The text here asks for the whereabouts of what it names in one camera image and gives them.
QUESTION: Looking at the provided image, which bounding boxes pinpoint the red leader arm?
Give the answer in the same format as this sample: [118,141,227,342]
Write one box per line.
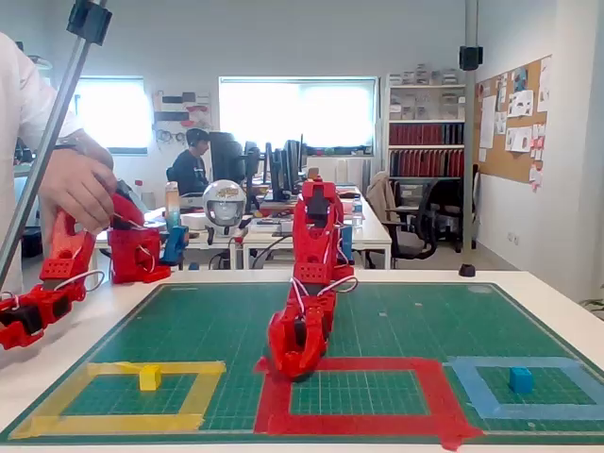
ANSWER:
[0,191,173,353]

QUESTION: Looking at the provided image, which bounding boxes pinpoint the red tape square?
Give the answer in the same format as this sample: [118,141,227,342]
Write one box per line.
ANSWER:
[252,356,486,452]

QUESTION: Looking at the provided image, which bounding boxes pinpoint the yellow cube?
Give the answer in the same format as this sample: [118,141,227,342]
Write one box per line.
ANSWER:
[138,364,163,392]

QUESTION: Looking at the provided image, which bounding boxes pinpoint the yellow tape square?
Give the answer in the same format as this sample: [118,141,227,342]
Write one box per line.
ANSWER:
[8,360,227,441]

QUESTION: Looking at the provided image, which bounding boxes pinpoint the blue cube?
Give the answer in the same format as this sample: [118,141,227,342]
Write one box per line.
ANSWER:
[508,366,534,394]

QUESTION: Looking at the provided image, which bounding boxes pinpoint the blue tape square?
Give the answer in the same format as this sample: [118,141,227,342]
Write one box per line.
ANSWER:
[443,355,604,422]

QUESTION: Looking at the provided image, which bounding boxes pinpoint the person's right hand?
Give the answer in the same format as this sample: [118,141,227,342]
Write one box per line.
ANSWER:
[40,133,118,236]

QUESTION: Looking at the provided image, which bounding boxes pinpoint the blue table clamp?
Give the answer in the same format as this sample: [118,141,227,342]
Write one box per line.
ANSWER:
[339,224,356,266]
[159,225,191,268]

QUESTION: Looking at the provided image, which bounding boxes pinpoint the green cutting mat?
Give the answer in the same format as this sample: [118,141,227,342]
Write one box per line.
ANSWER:
[0,281,604,447]

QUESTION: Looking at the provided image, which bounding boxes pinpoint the office chair grey seat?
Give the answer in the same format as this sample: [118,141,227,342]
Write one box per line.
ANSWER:
[384,188,441,261]

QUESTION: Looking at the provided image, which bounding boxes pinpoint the beige jacket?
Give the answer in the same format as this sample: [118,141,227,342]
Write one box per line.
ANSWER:
[366,170,403,224]

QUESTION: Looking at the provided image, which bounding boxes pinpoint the white helmet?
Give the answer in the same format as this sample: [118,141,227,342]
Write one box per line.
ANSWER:
[202,179,248,237]

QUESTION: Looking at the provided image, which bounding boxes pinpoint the black computer monitor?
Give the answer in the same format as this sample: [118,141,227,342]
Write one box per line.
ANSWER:
[209,130,246,186]
[243,140,263,211]
[269,146,293,202]
[282,134,308,190]

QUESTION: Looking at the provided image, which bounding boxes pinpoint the black office chair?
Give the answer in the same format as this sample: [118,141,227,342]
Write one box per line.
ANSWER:
[424,177,467,254]

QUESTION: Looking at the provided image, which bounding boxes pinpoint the colourful drink bottle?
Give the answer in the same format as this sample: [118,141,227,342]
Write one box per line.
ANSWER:
[164,181,183,228]

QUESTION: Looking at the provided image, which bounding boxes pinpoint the seated person dark shirt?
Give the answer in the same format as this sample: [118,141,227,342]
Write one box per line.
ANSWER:
[169,127,211,197]

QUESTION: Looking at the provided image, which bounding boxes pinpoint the wide bright window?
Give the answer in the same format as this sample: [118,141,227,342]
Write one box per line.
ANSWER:
[218,75,379,153]

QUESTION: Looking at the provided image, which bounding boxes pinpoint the white bookshelf with binders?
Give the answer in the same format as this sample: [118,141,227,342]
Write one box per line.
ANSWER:
[384,70,469,209]

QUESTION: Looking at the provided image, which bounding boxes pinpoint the cork pin board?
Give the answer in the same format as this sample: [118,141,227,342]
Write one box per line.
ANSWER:
[474,54,554,186]

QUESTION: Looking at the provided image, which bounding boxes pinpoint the grey metal pole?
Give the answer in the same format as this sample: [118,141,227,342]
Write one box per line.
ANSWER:
[0,0,109,290]
[463,0,479,252]

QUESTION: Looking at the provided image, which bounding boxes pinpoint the green plant leaves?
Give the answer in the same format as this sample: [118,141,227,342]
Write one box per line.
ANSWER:
[579,295,604,324]

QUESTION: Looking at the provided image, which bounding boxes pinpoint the small bright window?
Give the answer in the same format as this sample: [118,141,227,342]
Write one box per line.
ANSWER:
[74,75,150,156]

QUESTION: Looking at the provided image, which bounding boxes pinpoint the dark wristwatch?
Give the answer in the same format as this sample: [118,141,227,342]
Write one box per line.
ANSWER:
[52,135,92,155]

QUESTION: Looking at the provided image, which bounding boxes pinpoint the black pole clamp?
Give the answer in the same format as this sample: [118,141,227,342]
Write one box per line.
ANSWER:
[66,0,113,47]
[459,44,484,73]

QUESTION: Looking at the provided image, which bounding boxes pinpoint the person in white shirt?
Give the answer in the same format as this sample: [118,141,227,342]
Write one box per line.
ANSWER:
[0,31,85,296]

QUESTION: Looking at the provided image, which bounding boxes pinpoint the wall tool rack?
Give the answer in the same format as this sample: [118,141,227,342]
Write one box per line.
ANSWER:
[151,89,213,151]

